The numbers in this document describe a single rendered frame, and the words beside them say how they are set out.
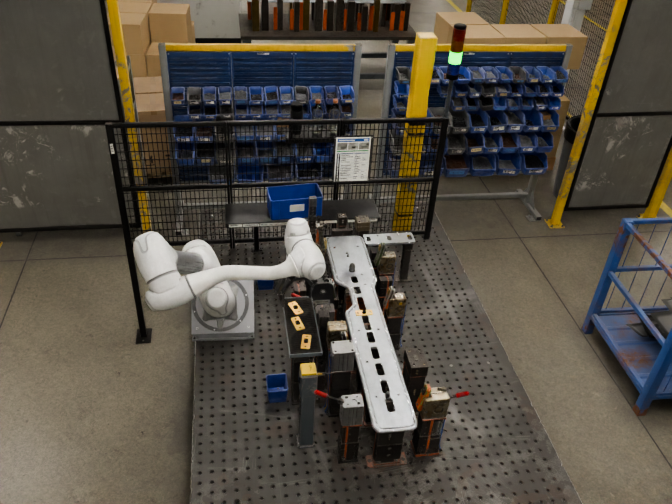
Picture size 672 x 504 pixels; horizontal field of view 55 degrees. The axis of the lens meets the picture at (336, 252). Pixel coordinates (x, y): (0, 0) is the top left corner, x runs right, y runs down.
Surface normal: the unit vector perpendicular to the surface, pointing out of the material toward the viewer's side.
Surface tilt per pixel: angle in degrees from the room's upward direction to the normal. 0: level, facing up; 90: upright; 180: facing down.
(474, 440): 0
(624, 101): 92
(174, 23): 90
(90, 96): 92
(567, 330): 0
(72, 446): 0
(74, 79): 91
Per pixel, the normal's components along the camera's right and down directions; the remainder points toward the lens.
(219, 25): 0.15, 0.59
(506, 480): 0.05, -0.81
